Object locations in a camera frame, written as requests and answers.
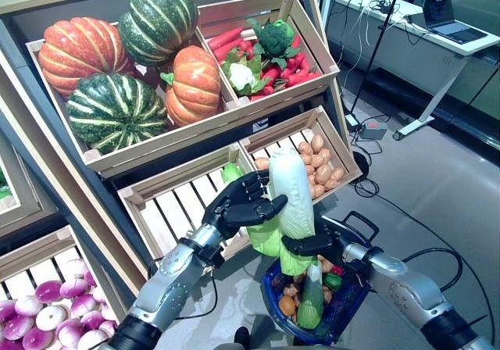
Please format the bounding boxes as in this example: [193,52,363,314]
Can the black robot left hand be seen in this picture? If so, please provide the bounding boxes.
[201,170,289,238]

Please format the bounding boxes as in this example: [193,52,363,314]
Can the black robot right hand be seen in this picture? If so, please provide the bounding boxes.
[280,215,349,268]

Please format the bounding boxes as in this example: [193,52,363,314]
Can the blue plastic shopping basket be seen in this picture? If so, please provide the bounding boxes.
[260,211,380,346]

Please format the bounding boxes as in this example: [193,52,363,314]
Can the potatoes in basket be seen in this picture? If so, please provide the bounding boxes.
[279,295,297,316]

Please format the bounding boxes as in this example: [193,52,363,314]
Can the small green pepper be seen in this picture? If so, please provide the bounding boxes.
[323,272,343,291]

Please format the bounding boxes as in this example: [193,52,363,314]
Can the wooden slatted cabbage crate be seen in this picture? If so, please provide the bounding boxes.
[116,142,259,265]

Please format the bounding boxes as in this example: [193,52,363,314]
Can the wooden potato crate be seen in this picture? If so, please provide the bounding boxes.
[237,105,363,205]

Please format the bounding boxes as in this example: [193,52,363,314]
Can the black round disc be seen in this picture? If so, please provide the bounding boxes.
[349,151,370,179]

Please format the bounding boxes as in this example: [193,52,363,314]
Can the wooden pumpkin crate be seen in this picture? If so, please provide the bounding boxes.
[25,4,251,173]

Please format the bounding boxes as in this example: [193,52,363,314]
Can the small orange pumpkin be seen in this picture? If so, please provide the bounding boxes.
[159,45,223,128]

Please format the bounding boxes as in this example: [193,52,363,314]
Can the black power adapter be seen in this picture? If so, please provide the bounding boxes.
[343,114,363,132]

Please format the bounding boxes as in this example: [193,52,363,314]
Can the grey box red button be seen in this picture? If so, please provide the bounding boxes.
[359,119,388,140]

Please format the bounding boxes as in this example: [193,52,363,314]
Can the wooden display shelf rack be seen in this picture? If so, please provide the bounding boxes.
[0,0,352,327]

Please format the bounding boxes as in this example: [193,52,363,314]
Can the white cauliflower with leaves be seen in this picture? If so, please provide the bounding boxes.
[220,48,270,97]

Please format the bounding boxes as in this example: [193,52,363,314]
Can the red carrot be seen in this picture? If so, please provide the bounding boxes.
[284,71,322,88]
[213,38,255,63]
[206,27,244,52]
[260,66,282,88]

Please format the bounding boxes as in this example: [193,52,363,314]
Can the green pumpkin cream stripes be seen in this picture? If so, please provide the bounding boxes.
[65,72,170,155]

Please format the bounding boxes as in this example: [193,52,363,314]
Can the purple white turnip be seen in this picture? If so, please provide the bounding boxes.
[2,315,34,341]
[34,280,63,304]
[59,278,90,299]
[22,327,54,350]
[64,258,88,279]
[70,294,98,316]
[14,295,42,316]
[56,320,85,347]
[35,305,66,331]
[0,299,16,323]
[77,328,109,350]
[80,309,105,330]

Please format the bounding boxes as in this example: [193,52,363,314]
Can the green broccoli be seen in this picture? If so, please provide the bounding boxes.
[248,17,302,68]

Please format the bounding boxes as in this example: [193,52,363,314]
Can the wooden carrot crate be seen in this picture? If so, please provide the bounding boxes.
[196,0,341,107]

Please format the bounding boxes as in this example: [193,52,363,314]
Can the wooden turnip crate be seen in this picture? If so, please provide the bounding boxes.
[0,224,136,350]

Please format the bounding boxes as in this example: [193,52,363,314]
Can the grey wooden crate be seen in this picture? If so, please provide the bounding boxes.
[0,129,59,241]

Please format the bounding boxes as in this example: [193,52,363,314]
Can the green pumpkin yellow stripes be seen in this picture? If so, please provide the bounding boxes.
[118,0,199,68]

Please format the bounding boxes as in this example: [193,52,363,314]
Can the black tripod pole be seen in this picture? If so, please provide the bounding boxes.
[345,0,409,119]

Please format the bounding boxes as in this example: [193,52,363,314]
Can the white office desk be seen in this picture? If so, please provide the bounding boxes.
[330,0,500,142]

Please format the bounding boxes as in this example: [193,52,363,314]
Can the large orange pumpkin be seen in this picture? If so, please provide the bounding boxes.
[37,16,136,97]

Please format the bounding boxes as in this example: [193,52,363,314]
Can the green leafy vegetable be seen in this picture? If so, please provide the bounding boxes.
[0,168,12,199]

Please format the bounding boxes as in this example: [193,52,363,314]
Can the grey laptop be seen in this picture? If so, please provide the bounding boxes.
[405,0,489,46]

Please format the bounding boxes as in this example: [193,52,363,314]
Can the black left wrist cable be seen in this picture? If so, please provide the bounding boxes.
[147,254,219,320]

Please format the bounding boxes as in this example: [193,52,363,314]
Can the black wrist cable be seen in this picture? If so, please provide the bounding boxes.
[401,247,464,291]
[147,254,219,320]

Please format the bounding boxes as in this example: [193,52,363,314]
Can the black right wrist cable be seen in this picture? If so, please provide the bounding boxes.
[401,247,464,291]

